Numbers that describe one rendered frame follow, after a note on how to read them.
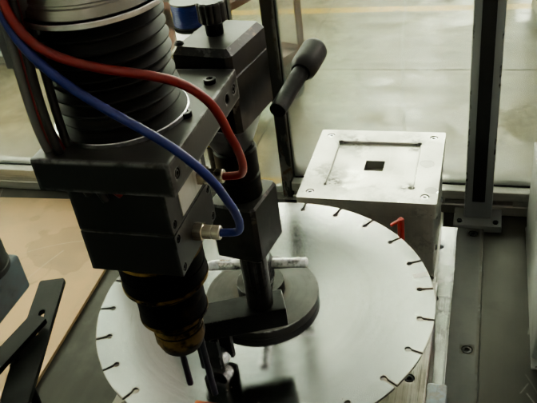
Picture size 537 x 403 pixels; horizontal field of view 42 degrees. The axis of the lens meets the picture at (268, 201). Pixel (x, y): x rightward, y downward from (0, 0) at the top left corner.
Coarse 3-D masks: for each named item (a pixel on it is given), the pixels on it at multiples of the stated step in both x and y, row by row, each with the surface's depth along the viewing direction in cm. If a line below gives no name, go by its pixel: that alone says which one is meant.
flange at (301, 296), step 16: (272, 256) 73; (224, 272) 72; (240, 272) 71; (288, 272) 71; (304, 272) 70; (224, 288) 70; (240, 288) 67; (272, 288) 67; (288, 288) 68; (304, 288) 68; (288, 304) 67; (304, 304) 67; (288, 320) 65; (304, 320) 66; (240, 336) 65; (256, 336) 65; (272, 336) 65
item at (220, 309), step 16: (256, 272) 56; (256, 288) 57; (224, 304) 60; (240, 304) 59; (256, 304) 58; (272, 304) 59; (208, 320) 58; (224, 320) 58; (240, 320) 58; (256, 320) 59; (272, 320) 59; (208, 336) 59; (224, 336) 59; (208, 352) 60; (224, 368) 61
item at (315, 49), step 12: (300, 48) 51; (312, 48) 51; (324, 48) 51; (300, 60) 50; (312, 60) 50; (300, 72) 49; (312, 72) 50; (288, 84) 48; (300, 84) 49; (276, 96) 48; (288, 96) 48; (276, 108) 47; (288, 108) 48
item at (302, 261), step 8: (208, 264) 67; (216, 264) 67; (224, 264) 67; (232, 264) 67; (240, 264) 67; (272, 264) 66; (280, 264) 66; (288, 264) 66; (296, 264) 66; (304, 264) 66; (272, 272) 67; (272, 280) 67
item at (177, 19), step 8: (176, 0) 83; (184, 0) 82; (192, 0) 82; (176, 8) 81; (184, 8) 81; (192, 8) 81; (176, 16) 82; (184, 16) 82; (192, 16) 82; (176, 24) 83; (184, 24) 82; (192, 24) 82; (200, 24) 82
